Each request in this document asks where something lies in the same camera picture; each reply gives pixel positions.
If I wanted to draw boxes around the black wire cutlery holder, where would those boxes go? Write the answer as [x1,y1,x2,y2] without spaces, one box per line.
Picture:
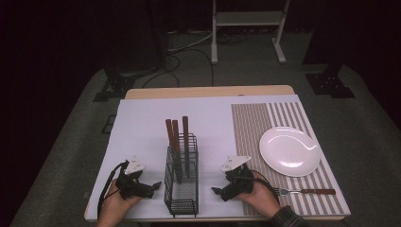
[163,132,200,218]

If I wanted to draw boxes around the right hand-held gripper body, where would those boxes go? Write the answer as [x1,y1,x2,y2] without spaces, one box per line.
[219,155,255,197]

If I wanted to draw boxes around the wooden handled fork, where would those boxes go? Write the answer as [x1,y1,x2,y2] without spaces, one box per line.
[273,187,338,198]

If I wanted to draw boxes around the white floor cable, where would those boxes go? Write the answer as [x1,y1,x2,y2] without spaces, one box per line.
[166,28,215,53]

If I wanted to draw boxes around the white round plate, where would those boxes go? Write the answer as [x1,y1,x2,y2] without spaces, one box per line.
[258,126,322,179]

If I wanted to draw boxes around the person's right hand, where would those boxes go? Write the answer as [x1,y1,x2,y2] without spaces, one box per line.
[235,170,282,219]

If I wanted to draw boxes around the black floor cable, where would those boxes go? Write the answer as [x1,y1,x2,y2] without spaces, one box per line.
[141,47,216,90]

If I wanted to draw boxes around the brown wooden sticks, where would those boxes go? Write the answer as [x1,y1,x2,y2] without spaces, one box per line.
[165,118,183,184]

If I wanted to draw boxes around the person's left hand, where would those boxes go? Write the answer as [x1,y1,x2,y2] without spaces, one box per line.
[99,179,143,221]

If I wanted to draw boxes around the white table sheet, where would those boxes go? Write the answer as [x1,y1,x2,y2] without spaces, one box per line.
[84,94,352,221]

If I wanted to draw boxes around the striped beige placemat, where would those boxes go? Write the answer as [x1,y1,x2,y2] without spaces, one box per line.
[230,100,347,218]

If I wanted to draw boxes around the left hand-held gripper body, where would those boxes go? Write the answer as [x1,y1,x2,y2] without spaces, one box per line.
[114,155,156,201]

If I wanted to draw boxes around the dark square floor frame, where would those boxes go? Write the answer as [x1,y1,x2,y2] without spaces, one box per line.
[100,114,117,135]

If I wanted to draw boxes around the white metal stand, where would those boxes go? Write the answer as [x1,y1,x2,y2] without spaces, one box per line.
[210,0,291,65]

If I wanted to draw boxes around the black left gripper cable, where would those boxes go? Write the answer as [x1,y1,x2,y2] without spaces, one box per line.
[96,160,131,220]

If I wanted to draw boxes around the black stand base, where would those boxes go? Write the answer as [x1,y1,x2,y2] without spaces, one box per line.
[304,63,357,99]
[92,67,159,103]

